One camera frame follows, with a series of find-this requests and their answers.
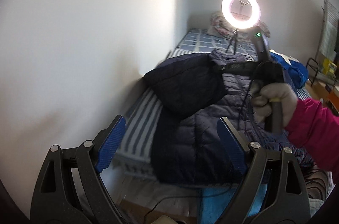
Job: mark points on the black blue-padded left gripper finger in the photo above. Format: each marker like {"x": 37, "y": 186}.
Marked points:
{"x": 55, "y": 198}

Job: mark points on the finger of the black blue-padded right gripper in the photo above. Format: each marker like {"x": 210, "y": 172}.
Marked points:
{"x": 286, "y": 198}

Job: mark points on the navy quilted puffer jacket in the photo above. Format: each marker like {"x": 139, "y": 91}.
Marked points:
{"x": 186, "y": 149}

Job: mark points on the pink jacket sleeve forearm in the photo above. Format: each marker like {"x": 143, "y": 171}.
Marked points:
{"x": 314, "y": 128}

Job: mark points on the black metal clothes rack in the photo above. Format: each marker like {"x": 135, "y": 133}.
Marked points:
{"x": 314, "y": 64}

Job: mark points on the grey gloved right hand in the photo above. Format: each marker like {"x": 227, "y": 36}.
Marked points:
{"x": 275, "y": 95}

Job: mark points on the blue white crumpled jacket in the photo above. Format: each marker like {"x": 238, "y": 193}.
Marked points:
{"x": 296, "y": 70}

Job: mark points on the black mini tripod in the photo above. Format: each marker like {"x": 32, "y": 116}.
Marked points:
{"x": 233, "y": 41}

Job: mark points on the blue under-bed box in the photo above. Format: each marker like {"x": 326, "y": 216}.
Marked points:
{"x": 214, "y": 200}

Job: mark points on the yellow box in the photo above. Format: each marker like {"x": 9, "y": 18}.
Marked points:
{"x": 329, "y": 68}

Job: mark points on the floral folded quilt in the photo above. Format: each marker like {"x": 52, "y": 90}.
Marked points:
{"x": 221, "y": 28}

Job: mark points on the striped hanging towel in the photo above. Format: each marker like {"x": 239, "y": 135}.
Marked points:
{"x": 329, "y": 31}

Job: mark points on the blue checked blanket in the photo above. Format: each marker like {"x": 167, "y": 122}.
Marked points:
{"x": 199, "y": 41}

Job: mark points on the blue white striped bed sheet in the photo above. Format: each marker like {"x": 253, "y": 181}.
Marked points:
{"x": 134, "y": 152}

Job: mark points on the white glowing ring light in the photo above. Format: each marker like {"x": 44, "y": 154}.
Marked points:
{"x": 249, "y": 8}

